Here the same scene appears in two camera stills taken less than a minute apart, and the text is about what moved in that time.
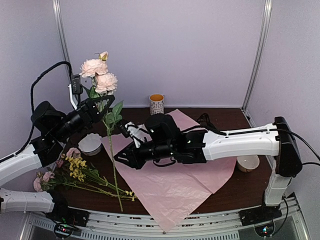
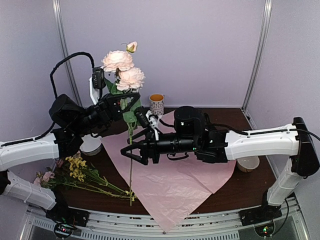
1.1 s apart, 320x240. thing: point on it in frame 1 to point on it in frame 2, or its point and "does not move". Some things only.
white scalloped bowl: x=91 y=144 does not move
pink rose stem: x=101 y=83 to x=125 y=77
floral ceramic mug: x=156 y=101 does not move
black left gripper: x=89 y=113 to x=108 y=108
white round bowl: x=247 y=163 does not move
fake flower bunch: x=71 y=170 does not move
